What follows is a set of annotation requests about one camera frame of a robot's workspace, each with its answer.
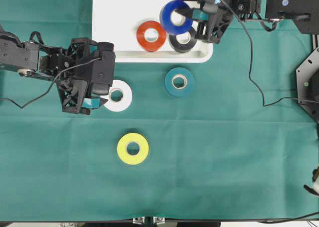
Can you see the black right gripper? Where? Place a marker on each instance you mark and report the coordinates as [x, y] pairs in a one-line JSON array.
[[219, 17]]

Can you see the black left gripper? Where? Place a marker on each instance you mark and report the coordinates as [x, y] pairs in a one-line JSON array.
[[62, 64]]

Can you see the white tape roll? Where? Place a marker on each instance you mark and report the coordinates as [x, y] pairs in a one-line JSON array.
[[124, 102]]

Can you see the blue tape roll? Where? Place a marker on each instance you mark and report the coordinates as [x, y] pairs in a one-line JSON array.
[[166, 21]]

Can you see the black tape roll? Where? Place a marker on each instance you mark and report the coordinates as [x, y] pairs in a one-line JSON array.
[[183, 45]]

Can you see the red tape roll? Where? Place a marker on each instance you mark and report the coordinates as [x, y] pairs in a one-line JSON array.
[[151, 36]]

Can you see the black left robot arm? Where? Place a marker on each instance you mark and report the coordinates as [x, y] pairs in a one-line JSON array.
[[83, 73]]

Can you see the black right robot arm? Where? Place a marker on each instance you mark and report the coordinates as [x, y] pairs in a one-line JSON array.
[[305, 16]]

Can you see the yellow tape roll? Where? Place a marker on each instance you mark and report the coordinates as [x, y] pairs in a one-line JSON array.
[[133, 148]]

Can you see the green tape roll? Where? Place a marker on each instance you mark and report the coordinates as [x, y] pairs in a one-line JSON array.
[[179, 82]]

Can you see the white plastic tray case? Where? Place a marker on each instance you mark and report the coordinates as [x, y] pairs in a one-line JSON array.
[[117, 21]]

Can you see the green table cloth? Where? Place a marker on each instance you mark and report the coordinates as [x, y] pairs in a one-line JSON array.
[[216, 154]]

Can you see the white black object right edge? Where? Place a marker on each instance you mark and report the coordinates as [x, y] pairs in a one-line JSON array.
[[314, 189]]

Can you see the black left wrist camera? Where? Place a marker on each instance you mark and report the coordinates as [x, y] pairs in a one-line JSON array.
[[103, 69]]

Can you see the metal table bracket left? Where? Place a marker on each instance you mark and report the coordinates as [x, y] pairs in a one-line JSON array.
[[139, 220]]

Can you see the metal table bracket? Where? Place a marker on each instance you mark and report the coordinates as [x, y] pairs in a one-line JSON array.
[[139, 220], [158, 220]]

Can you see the aluminium frame rail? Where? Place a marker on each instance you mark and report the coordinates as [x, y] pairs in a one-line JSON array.
[[315, 41]]

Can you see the metal table bracket right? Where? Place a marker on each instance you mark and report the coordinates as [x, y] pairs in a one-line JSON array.
[[158, 220]]

